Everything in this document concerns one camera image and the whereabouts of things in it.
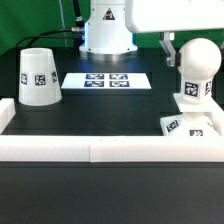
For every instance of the white lamp shade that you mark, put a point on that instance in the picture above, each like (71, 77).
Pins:
(38, 79)

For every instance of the white lamp bulb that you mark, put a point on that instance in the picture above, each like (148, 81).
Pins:
(200, 60)

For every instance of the white U-shaped fence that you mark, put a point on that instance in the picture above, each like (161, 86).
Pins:
(104, 149)

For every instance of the white marker sheet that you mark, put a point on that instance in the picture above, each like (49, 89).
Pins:
(106, 81)

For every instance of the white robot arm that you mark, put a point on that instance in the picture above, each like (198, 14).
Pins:
(112, 24)

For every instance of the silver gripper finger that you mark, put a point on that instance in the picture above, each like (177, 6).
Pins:
(173, 57)

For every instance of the white lamp base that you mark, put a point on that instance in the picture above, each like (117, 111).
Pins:
(204, 119)

